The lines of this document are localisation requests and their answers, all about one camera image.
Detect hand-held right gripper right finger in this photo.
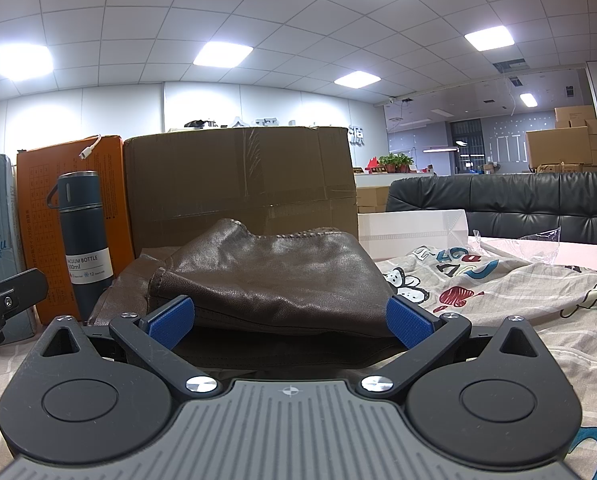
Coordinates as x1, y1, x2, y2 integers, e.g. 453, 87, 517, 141
361, 296, 553, 395

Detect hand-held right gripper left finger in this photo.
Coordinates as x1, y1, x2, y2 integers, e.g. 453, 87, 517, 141
37, 296, 224, 396

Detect white box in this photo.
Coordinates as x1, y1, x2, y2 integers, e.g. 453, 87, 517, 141
357, 209, 469, 261

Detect dark blue vacuum bottle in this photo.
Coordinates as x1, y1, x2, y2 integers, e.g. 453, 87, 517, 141
46, 171, 114, 323

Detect orange pegboard panel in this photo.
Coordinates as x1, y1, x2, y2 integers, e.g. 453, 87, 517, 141
17, 135, 135, 326

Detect low flat cardboard boxes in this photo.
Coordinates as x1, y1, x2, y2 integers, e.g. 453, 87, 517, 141
356, 185, 392, 214

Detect large brown cardboard box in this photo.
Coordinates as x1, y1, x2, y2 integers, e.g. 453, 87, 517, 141
122, 125, 358, 261

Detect black leather sofa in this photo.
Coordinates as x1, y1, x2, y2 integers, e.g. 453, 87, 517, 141
386, 170, 597, 251

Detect clear plastic wrap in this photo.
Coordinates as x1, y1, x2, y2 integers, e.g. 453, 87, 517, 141
471, 227, 562, 263

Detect potted green plant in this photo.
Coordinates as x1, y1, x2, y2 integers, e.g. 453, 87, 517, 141
379, 152, 415, 174

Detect pink cloth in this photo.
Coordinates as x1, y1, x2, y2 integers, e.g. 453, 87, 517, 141
471, 236, 597, 277

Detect wide stacked cardboard box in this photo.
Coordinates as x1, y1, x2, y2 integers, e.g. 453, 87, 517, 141
525, 127, 595, 171

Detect small stacked cardboard box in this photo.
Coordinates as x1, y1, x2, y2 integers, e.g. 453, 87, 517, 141
555, 105, 596, 129

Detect white charging cable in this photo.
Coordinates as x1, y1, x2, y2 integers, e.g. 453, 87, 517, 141
78, 132, 103, 160

